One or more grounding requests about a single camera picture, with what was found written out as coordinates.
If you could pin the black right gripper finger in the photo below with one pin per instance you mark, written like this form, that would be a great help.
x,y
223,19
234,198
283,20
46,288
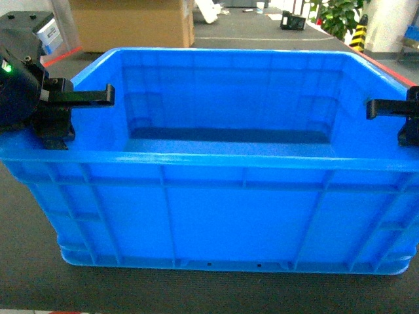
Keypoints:
x,y
408,134
385,107

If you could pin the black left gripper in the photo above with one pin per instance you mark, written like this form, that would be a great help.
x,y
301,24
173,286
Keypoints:
x,y
29,96

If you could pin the large blue plastic crate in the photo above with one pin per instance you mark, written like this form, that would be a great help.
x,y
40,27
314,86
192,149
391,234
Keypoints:
x,y
229,160

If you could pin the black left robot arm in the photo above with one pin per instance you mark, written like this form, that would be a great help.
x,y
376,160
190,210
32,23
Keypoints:
x,y
30,33

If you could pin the large brown cardboard box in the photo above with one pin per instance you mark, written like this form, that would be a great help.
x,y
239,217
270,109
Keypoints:
x,y
103,25

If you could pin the small black device box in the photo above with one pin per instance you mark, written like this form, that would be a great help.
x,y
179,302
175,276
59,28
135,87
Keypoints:
x,y
292,22

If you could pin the yellow black striped bollard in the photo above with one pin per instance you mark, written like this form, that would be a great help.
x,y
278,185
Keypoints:
x,y
358,39

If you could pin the green potted plant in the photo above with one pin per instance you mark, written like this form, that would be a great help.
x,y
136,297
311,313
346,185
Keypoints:
x,y
338,17

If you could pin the white cup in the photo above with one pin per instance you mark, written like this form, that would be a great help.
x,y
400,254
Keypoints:
x,y
259,7

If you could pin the white foam piece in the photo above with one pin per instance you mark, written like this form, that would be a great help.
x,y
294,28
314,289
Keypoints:
x,y
208,9

